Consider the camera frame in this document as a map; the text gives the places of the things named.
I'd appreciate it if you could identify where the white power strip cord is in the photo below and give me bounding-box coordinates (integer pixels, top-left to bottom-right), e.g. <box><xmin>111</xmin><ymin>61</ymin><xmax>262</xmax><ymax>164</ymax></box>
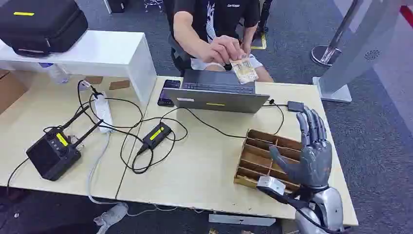
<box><xmin>86</xmin><ymin>132</ymin><xmax>130</xmax><ymax>206</ymax></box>

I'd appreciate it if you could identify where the person's right hand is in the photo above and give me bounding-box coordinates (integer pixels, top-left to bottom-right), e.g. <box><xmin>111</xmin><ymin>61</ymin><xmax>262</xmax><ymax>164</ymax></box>
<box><xmin>200</xmin><ymin>35</ymin><xmax>246</xmax><ymax>64</ymax></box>

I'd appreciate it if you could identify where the brown cardboard box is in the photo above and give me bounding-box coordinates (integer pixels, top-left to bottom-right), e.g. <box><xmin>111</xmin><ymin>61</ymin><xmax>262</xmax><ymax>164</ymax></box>
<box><xmin>0</xmin><ymin>69</ymin><xmax>29</xmax><ymax>115</ymax></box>

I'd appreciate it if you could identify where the black carrying case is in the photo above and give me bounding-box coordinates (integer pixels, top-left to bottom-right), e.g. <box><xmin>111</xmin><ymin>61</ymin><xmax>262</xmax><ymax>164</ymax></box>
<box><xmin>0</xmin><ymin>0</ymin><xmax>89</xmax><ymax>58</ymax></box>

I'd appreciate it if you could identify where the black office chair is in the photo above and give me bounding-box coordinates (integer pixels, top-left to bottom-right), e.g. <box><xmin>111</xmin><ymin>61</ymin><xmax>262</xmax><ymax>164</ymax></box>
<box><xmin>167</xmin><ymin>32</ymin><xmax>195</xmax><ymax>78</ymax></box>

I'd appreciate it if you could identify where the printed paper card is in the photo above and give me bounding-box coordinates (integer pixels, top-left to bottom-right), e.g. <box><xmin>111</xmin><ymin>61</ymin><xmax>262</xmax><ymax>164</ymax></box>
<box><xmin>229</xmin><ymin>57</ymin><xmax>259</xmax><ymax>86</ymax></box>

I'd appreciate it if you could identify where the black smartphone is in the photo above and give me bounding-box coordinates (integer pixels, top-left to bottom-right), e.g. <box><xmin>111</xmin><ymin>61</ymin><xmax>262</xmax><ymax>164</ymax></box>
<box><xmin>157</xmin><ymin>79</ymin><xmax>182</xmax><ymax>108</ymax></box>

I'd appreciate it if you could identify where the black power strip cable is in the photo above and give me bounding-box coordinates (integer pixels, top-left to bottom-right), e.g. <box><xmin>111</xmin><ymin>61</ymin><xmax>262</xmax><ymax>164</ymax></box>
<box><xmin>76</xmin><ymin>79</ymin><xmax>145</xmax><ymax>143</ymax></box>

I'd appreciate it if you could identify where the black router with antennas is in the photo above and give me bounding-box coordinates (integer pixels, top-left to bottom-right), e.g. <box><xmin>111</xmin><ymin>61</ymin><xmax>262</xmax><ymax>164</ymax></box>
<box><xmin>26</xmin><ymin>105</ymin><xmax>104</xmax><ymax>182</ymax></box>

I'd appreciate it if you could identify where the white plug bundle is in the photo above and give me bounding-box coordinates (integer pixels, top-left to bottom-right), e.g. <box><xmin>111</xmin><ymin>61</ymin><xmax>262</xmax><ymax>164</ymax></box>
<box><xmin>93</xmin><ymin>202</ymin><xmax>130</xmax><ymax>234</ymax></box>

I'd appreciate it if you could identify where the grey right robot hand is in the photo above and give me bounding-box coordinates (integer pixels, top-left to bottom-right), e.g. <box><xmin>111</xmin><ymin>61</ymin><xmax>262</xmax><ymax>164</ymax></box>
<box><xmin>269</xmin><ymin>106</ymin><xmax>333</xmax><ymax>190</ymax></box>

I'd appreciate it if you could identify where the black adapter with yellow label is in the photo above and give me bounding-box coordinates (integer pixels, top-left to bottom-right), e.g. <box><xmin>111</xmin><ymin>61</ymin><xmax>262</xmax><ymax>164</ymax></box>
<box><xmin>136</xmin><ymin>121</ymin><xmax>172</xmax><ymax>156</ymax></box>

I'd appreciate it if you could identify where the black router cable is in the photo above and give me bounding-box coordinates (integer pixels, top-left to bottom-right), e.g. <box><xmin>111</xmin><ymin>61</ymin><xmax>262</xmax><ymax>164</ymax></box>
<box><xmin>6</xmin><ymin>157</ymin><xmax>30</xmax><ymax>195</ymax></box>

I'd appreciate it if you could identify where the small black hub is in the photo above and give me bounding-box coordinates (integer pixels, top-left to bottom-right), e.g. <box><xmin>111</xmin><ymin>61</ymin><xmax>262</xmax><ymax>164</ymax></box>
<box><xmin>286</xmin><ymin>100</ymin><xmax>305</xmax><ymax>113</ymax></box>

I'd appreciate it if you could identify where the coiled black adapter cable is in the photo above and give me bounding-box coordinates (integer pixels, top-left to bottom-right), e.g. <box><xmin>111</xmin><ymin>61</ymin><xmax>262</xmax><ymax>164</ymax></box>
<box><xmin>119</xmin><ymin>116</ymin><xmax>189</xmax><ymax>175</ymax></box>

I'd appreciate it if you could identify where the grey laptop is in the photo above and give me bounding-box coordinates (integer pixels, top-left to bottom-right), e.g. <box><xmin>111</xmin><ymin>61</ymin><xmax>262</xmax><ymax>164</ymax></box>
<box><xmin>162</xmin><ymin>69</ymin><xmax>270</xmax><ymax>114</ymax></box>

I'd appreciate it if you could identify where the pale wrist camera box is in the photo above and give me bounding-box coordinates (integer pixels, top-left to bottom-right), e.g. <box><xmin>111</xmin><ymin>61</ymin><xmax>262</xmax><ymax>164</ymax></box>
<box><xmin>257</xmin><ymin>175</ymin><xmax>286</xmax><ymax>196</ymax></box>

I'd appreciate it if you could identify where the long black laptop cable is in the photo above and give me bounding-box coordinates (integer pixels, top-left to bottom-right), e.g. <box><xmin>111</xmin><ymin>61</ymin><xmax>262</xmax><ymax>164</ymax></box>
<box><xmin>159</xmin><ymin>98</ymin><xmax>285</xmax><ymax>140</ymax></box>

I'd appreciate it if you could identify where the white power strip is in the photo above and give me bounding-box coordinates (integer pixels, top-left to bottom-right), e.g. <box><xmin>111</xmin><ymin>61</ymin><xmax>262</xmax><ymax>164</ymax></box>
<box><xmin>93</xmin><ymin>92</ymin><xmax>114</xmax><ymax>134</ymax></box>

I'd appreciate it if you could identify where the white kiosk stand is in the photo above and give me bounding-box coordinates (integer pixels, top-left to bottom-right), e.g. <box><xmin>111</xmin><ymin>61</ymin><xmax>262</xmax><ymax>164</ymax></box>
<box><xmin>312</xmin><ymin>0</ymin><xmax>405</xmax><ymax>104</ymax></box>

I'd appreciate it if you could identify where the white desk shelf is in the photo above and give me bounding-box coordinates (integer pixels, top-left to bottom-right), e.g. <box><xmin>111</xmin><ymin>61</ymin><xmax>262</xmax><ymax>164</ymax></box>
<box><xmin>0</xmin><ymin>30</ymin><xmax>158</xmax><ymax>105</ymax></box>

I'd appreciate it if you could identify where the chrome stanchion post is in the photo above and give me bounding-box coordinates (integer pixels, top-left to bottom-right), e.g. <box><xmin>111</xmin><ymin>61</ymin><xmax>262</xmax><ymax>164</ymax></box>
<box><xmin>310</xmin><ymin>0</ymin><xmax>359</xmax><ymax>67</ymax></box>

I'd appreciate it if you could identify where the wooden card box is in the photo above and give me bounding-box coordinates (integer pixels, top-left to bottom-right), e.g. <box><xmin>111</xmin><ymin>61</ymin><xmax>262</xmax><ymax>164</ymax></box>
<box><xmin>233</xmin><ymin>129</ymin><xmax>304</xmax><ymax>195</ymax></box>

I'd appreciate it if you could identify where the person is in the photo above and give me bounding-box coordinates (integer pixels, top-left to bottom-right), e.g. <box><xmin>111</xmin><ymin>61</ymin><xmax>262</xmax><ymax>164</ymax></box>
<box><xmin>163</xmin><ymin>0</ymin><xmax>275</xmax><ymax>83</ymax></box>

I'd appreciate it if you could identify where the clear plastic water bottle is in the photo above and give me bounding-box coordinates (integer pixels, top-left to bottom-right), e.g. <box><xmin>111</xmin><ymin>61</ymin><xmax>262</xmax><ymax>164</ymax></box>
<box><xmin>38</xmin><ymin>62</ymin><xmax>70</xmax><ymax>85</ymax></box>

